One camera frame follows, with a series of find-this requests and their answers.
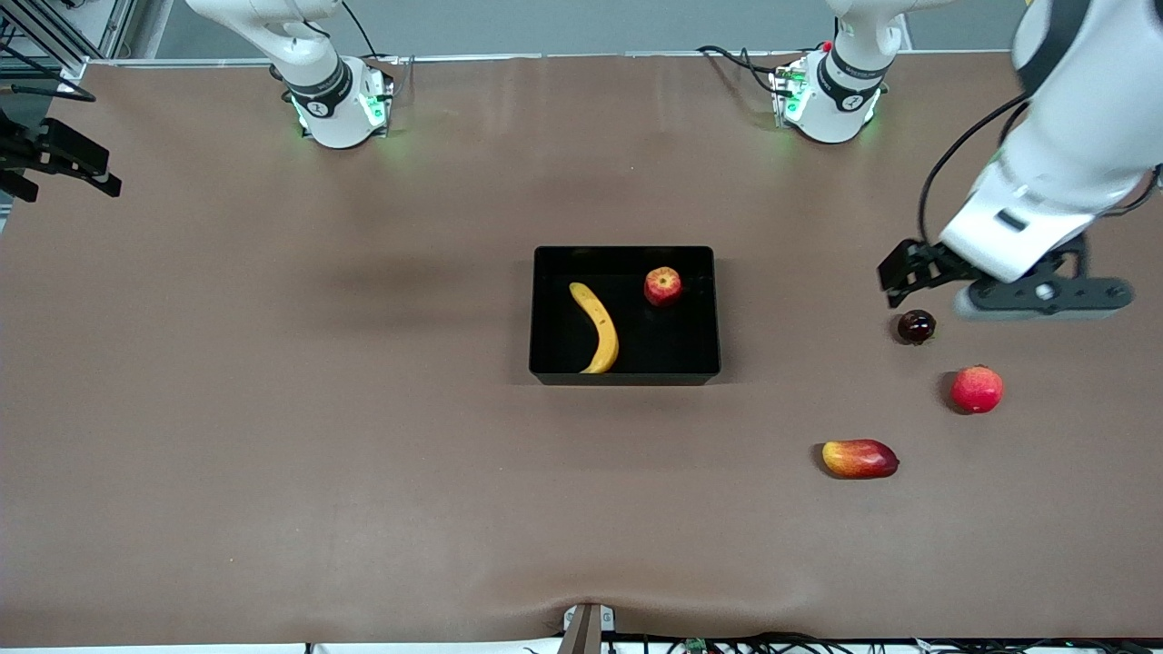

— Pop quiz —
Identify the small red yellow apple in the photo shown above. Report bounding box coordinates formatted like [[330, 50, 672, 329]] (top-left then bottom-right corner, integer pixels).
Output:
[[643, 266, 684, 308]]

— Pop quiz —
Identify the black plastic box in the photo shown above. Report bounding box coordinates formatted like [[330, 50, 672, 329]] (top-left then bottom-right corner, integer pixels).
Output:
[[529, 245, 722, 388]]

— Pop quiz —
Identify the yellow banana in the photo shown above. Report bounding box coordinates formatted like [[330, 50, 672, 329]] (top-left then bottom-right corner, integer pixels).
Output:
[[569, 282, 621, 375]]

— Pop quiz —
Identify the round red fruit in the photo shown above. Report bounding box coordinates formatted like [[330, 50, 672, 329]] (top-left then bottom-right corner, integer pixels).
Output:
[[950, 364, 1005, 415]]

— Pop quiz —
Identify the red yellow mango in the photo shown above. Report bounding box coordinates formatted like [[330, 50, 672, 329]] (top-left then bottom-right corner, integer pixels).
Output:
[[821, 439, 900, 481]]

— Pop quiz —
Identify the brown table cover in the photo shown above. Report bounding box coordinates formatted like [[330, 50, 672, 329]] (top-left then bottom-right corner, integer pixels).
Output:
[[0, 50, 1163, 648]]

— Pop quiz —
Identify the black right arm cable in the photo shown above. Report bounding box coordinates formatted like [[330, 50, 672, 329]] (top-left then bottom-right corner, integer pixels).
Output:
[[0, 80, 98, 102]]

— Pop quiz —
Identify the aluminium frame profile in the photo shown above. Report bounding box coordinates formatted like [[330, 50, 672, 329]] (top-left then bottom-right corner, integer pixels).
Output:
[[0, 0, 139, 75]]

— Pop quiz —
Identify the black left base cable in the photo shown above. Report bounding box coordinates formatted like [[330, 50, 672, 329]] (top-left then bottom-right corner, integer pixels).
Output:
[[695, 44, 793, 97]]

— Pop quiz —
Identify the black base cable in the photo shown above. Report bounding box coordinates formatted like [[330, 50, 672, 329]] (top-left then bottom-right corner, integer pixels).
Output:
[[695, 44, 793, 97], [341, 0, 383, 59]]

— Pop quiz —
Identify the black right base cable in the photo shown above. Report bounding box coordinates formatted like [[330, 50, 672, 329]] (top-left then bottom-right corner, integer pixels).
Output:
[[341, 0, 383, 59]]

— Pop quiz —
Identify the grey metal table bracket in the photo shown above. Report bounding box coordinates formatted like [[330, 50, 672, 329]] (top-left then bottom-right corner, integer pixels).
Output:
[[562, 602, 617, 654]]

